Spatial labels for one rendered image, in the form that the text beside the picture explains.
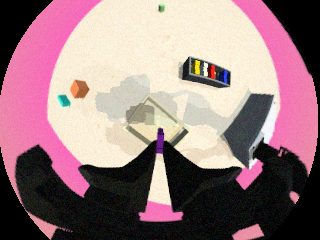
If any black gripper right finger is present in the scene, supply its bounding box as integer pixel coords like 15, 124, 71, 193
163, 140, 243, 213

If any small green block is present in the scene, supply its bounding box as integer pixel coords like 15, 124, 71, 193
159, 4, 165, 13

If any teal rectangular block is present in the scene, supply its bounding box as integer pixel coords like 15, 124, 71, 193
57, 93, 71, 108

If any orange block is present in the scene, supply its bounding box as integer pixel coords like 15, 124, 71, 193
69, 79, 89, 99

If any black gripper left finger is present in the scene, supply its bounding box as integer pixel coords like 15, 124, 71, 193
77, 140, 157, 213

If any shallow cream tray with grey rim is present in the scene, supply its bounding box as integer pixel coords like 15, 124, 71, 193
123, 92, 192, 148

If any violet blade fuse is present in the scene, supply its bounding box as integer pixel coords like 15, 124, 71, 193
156, 125, 165, 153

